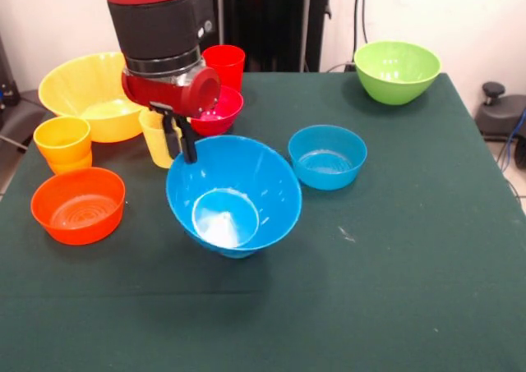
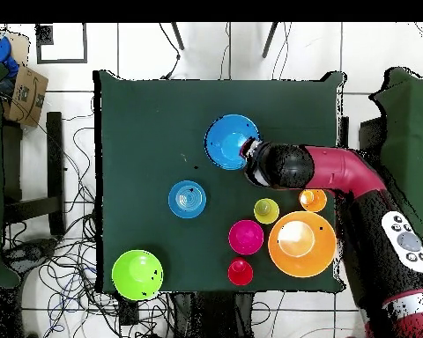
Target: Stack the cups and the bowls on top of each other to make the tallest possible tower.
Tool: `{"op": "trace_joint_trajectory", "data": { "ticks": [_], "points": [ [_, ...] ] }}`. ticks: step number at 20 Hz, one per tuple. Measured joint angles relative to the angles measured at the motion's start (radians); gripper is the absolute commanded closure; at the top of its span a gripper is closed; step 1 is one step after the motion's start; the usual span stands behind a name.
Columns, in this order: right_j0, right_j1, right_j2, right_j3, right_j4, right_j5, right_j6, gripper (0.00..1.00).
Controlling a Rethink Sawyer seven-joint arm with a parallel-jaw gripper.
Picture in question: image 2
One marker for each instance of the pale yellow cup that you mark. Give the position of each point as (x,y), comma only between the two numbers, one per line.
(272,216)

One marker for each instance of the dark green tablecloth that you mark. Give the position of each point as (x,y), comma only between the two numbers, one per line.
(155,112)

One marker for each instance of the black stool frame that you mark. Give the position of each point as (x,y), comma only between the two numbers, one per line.
(54,158)

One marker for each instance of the green bowl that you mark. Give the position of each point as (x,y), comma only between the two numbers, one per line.
(130,278)

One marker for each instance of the flat-bottomed blue bowl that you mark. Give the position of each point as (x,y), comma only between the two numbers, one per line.
(197,207)

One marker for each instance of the red cup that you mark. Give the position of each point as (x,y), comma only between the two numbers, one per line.
(240,276)

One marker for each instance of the cardboard box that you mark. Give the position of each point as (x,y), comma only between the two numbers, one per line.
(26,98)

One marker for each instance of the magenta bowl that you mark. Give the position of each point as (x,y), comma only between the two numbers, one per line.
(246,237)

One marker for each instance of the large yellow bowl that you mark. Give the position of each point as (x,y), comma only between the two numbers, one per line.
(303,264)

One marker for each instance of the black pedestal foot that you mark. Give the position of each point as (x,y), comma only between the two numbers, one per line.
(31,251)

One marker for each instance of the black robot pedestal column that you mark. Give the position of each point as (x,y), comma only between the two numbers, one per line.
(215,317)

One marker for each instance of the large blue bowl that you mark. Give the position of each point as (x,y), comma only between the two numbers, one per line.
(222,141)

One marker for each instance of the amber yellow cup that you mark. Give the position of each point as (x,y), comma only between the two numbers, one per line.
(317,202)

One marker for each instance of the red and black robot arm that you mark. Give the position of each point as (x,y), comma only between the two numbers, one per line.
(338,169)

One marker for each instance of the blue cloth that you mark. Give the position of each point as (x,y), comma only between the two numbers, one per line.
(1,56)

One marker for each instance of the grey square frame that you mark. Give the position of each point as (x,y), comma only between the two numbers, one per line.
(61,62)

